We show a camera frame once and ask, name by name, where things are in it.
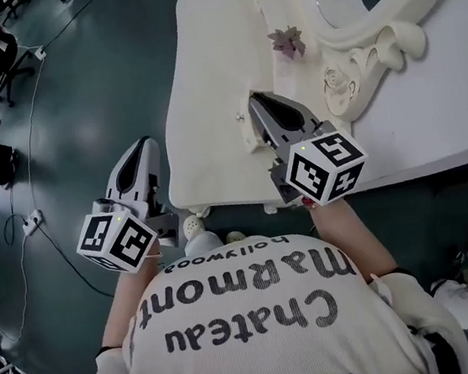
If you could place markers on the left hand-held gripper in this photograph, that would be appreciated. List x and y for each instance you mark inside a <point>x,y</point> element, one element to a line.
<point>111,239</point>

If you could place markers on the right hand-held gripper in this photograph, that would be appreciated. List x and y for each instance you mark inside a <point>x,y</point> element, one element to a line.
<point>323,168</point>

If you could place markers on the white vanity drawer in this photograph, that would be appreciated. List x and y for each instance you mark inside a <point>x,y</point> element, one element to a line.
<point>249,136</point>

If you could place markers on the person's right forearm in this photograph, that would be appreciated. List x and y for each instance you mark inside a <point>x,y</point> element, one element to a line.
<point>355,237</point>

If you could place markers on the person's left forearm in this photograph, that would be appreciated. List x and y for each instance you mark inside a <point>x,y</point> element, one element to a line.
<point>123,303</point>

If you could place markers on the white vanity table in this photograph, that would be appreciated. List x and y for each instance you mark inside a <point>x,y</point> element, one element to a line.
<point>212,98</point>

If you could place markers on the purple artificial flower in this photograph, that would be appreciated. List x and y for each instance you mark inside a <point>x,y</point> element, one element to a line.
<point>288,40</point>

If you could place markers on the person's white shoe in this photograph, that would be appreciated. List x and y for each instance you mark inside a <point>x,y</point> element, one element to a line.
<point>192,227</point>
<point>235,236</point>

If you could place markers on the person's light trouser leg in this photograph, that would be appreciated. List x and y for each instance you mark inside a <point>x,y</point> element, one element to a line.
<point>201,244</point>

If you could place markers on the white power strip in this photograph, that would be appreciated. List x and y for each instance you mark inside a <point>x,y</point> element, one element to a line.
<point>39,52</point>
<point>32,221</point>

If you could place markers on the white printed shirt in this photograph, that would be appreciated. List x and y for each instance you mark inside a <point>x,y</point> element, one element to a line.
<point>256,335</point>

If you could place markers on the oval mirror ornate white frame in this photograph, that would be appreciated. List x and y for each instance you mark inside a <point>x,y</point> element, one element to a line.
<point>372,32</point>

